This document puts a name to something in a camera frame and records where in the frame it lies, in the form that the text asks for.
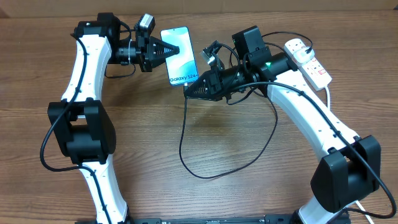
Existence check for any black USB charging cable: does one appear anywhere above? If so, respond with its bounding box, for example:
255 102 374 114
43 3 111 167
178 30 313 180

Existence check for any Samsung Galaxy smartphone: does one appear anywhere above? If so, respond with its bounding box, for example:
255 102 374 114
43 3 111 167
160 27 199 86

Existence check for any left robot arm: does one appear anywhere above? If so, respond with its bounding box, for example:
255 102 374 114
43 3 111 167
40 12 180 223

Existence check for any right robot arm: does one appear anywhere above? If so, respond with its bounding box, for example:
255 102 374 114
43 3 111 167
184 26 382 223

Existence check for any white charger plug adapter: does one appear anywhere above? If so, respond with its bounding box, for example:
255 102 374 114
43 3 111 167
293 47 315 65

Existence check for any white power strip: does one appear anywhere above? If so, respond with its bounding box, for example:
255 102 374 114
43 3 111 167
284 38 332 91

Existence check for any brown cardboard backboard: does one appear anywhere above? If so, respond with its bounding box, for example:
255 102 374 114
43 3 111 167
1 0 397 18

